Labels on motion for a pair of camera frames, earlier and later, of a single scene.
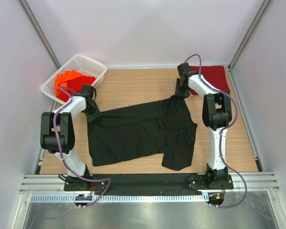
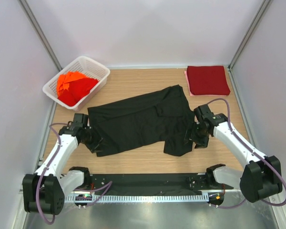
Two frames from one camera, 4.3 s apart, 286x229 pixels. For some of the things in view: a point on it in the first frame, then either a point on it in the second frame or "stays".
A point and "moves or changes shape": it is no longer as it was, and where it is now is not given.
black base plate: [148, 184] stays
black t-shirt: [162, 128] moves or changes shape
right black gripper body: [181, 90] to [198, 133]
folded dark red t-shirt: [215, 75] stays
